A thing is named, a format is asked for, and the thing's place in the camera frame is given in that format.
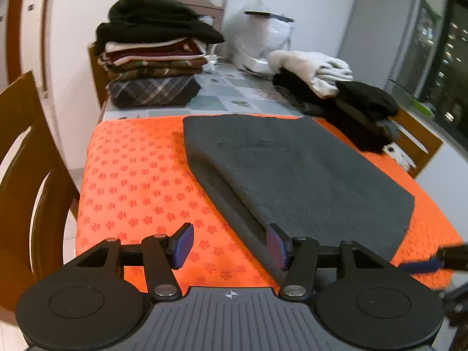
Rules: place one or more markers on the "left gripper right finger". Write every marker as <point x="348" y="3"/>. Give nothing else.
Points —
<point x="298" y="257"/>

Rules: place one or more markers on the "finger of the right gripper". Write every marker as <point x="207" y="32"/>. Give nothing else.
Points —
<point x="454" y="257"/>
<point x="422" y="267"/>

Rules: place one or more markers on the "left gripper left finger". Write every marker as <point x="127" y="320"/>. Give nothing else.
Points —
<point x="162" y="254"/>

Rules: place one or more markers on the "dark grey trousers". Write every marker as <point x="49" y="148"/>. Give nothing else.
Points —
<point x="259" y="171"/>

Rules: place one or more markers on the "orange patterned table mat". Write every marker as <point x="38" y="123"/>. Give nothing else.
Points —
<point x="136" y="183"/>

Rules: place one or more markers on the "wooden chair right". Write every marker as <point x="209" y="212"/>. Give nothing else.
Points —
<point x="412" y="145"/>

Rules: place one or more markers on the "wooden chair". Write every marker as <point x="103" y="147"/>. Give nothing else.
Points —
<point x="37" y="195"/>
<point x="412" y="145"/>

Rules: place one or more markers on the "black garment right pile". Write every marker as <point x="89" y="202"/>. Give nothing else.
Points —
<point x="363" y="113"/>

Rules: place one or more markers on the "grey plaid folded garment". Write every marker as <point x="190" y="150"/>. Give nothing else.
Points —
<point x="153" y="92"/>

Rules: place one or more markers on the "checkered tablecloth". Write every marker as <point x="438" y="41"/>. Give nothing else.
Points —
<point x="226" y="90"/>

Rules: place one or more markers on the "cream white sweater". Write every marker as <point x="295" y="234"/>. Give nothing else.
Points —
<point x="320" y="72"/>

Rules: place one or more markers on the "brown patterned folded garment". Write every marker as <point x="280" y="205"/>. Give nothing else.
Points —
<point x="140" y="69"/>

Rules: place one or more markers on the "wooden chair left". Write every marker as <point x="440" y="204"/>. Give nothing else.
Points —
<point x="37" y="195"/>

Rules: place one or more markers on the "maroon white folded garment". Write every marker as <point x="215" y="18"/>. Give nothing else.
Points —
<point x="179" y="49"/>

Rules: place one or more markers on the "white plastic bag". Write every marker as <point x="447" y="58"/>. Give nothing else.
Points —
<point x="253" y="33"/>

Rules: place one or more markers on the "grey refrigerator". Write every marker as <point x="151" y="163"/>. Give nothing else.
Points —
<point x="389" y="43"/>

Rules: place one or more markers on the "black folded garment top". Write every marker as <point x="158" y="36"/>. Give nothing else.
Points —
<point x="152" y="21"/>

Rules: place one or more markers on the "brown door frame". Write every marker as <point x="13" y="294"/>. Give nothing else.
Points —
<point x="26" y="40"/>

